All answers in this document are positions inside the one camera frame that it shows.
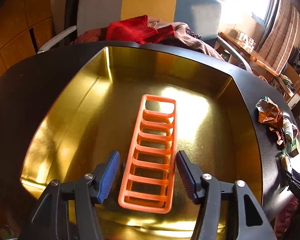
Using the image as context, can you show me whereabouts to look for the orange muffin snack bag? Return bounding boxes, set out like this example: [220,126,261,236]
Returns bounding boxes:
[255,96,283,129]

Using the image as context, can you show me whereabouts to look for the orange plastic rack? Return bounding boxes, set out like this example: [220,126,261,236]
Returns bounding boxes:
[118,94,177,214]

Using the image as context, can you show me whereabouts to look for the large cracker pack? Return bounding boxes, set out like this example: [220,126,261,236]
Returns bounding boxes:
[279,152,292,173]

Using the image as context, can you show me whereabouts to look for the green white small carton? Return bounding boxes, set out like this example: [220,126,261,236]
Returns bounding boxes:
[290,138,299,158]

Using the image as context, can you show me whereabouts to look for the beige knit sock roll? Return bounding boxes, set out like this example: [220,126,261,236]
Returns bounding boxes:
[283,115,294,143]

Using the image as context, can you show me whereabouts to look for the pink bed cover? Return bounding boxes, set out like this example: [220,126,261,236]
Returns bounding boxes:
[273,139,300,239]

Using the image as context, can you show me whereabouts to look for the gold red tin box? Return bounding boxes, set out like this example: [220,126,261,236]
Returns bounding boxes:
[20,46,262,239]

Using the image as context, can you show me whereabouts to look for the wooden side table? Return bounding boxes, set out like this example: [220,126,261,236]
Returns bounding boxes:
[218,32,280,76]

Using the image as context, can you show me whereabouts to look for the middle window curtain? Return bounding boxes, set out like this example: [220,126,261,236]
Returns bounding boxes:
[257,0,299,76]

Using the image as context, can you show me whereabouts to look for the clear glass tray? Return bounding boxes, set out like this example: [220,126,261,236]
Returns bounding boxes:
[233,29,256,52]

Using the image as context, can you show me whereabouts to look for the pink brown cloth pile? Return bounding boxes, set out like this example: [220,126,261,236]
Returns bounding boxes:
[148,17,224,61]

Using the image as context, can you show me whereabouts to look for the red cloth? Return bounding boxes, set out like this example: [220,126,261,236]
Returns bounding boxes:
[106,15,175,45]

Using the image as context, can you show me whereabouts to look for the grey yellow blue armchair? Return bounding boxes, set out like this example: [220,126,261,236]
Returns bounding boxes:
[38,0,251,72]

